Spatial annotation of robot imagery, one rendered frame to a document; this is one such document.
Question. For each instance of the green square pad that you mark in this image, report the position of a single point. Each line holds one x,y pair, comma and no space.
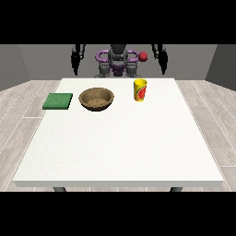
57,101

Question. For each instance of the brown wooden bowl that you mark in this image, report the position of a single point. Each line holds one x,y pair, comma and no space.
96,98

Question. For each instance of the grey robot trunk purple rings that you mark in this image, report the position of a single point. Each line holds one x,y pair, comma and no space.
117,66

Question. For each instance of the yellow cup with melon print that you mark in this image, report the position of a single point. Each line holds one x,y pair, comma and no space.
140,89

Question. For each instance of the dark table leg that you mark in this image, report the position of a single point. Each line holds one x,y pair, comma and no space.
60,189
176,189

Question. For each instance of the small red ball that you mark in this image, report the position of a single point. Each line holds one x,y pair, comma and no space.
143,56

